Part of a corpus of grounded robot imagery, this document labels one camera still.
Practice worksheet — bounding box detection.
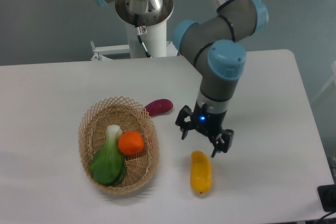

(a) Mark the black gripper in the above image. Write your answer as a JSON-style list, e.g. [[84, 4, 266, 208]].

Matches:
[[175, 103, 234, 157]]

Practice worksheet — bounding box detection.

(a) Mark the orange fruit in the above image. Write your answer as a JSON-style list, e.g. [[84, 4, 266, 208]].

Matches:
[[118, 131, 144, 155]]

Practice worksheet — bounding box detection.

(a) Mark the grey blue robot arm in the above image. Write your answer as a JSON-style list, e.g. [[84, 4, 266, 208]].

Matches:
[[96, 0, 268, 153]]

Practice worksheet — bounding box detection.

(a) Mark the woven wicker basket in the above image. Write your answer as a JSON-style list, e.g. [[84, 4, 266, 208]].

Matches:
[[78, 97, 159, 195]]

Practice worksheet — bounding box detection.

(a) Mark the yellow mango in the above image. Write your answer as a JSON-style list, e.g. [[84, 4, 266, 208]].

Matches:
[[190, 151, 212, 194]]

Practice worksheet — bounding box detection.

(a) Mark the purple sweet potato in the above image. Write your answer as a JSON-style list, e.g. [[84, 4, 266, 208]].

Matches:
[[145, 99, 173, 116]]

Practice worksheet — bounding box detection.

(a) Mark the green bok choy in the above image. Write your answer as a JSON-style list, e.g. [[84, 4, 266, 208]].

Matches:
[[89, 125, 127, 186]]

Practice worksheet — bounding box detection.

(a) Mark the black device at edge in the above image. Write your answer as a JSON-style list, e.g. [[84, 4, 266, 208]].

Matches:
[[317, 184, 335, 212]]

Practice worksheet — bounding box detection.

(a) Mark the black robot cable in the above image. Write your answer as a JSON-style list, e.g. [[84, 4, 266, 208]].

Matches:
[[133, 14, 153, 58]]

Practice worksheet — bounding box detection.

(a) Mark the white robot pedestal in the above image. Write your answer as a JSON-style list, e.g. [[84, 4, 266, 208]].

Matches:
[[90, 0, 174, 60]]

